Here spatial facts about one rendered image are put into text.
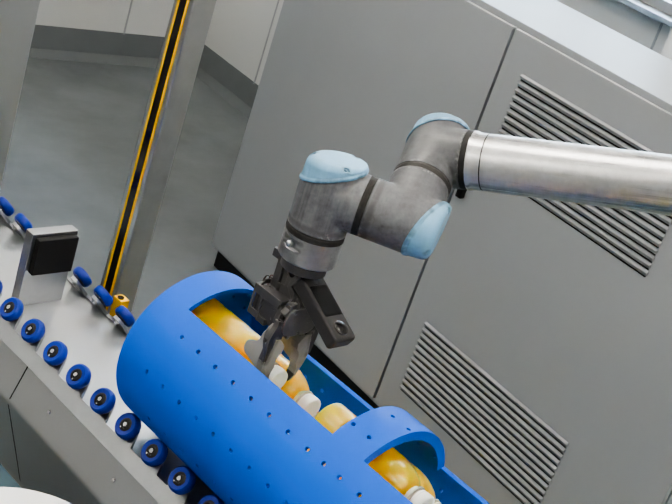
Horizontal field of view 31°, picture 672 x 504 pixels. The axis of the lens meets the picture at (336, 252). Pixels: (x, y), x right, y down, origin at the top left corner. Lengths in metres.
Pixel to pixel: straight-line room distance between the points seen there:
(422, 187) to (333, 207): 0.13
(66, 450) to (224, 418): 0.43
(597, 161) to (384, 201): 0.30
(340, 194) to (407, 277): 2.23
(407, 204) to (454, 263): 2.07
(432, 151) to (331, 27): 2.49
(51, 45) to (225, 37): 0.97
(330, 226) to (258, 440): 0.32
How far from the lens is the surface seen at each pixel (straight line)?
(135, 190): 2.62
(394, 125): 3.98
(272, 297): 1.82
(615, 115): 3.40
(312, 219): 1.74
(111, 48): 6.90
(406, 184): 1.75
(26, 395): 2.24
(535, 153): 1.77
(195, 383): 1.85
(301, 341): 1.87
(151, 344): 1.92
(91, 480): 2.11
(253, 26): 6.77
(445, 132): 1.81
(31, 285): 2.37
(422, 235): 1.72
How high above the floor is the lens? 2.11
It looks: 23 degrees down
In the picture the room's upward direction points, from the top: 19 degrees clockwise
